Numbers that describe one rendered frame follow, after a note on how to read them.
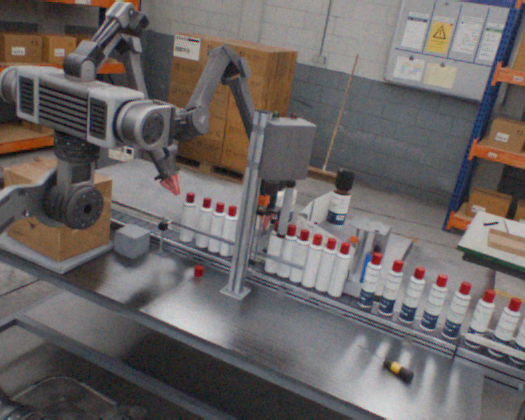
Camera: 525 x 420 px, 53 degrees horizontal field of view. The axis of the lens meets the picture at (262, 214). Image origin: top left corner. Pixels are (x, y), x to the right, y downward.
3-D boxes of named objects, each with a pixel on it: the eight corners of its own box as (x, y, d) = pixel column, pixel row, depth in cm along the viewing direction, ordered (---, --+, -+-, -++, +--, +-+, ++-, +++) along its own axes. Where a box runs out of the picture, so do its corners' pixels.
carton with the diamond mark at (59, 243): (109, 243, 209) (113, 179, 199) (59, 262, 189) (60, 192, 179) (57, 219, 222) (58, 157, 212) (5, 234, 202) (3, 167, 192)
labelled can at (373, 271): (373, 304, 191) (386, 254, 183) (369, 310, 186) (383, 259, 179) (359, 299, 193) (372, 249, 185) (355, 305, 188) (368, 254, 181)
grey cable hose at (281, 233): (287, 237, 186) (297, 180, 178) (283, 240, 183) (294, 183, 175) (278, 234, 187) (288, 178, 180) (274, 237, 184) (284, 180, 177)
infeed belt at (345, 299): (457, 343, 183) (460, 334, 182) (454, 355, 176) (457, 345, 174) (87, 207, 240) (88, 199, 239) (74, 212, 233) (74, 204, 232)
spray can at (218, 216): (223, 250, 213) (229, 203, 205) (216, 254, 208) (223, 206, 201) (212, 246, 214) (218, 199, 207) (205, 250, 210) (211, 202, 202)
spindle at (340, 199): (345, 226, 254) (358, 170, 244) (340, 232, 247) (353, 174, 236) (328, 221, 257) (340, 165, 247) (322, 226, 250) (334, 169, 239)
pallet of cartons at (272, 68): (281, 172, 631) (303, 51, 580) (252, 188, 559) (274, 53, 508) (195, 147, 670) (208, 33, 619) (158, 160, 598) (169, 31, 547)
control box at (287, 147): (306, 179, 181) (317, 125, 174) (264, 181, 172) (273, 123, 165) (290, 170, 189) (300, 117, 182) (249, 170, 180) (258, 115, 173)
